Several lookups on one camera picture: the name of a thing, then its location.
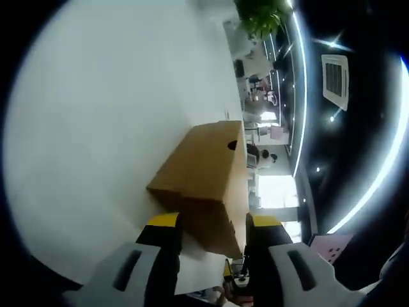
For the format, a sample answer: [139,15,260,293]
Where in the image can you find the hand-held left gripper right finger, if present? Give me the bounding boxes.
[245,214,365,307]

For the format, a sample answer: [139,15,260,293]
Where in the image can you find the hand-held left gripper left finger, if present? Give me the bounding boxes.
[63,212,183,307]

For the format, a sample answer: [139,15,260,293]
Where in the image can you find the brown cardboard shoe box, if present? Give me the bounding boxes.
[146,120,250,259]

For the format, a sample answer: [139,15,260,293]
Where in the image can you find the pink panel with holes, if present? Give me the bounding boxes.
[307,232,358,265]

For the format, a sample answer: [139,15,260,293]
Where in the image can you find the wide ceiling light strip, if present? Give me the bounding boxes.
[328,54,409,235]

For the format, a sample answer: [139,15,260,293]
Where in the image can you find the pink computer monitor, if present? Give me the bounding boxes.
[269,125,289,141]

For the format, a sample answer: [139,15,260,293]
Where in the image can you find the long ceiling light strip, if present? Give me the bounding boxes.
[283,0,310,177]

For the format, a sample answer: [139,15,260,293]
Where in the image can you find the ceiling air conditioner vent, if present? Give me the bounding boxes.
[321,54,350,112]

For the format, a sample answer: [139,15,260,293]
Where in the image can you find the green potted plant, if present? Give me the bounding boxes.
[234,0,294,40]

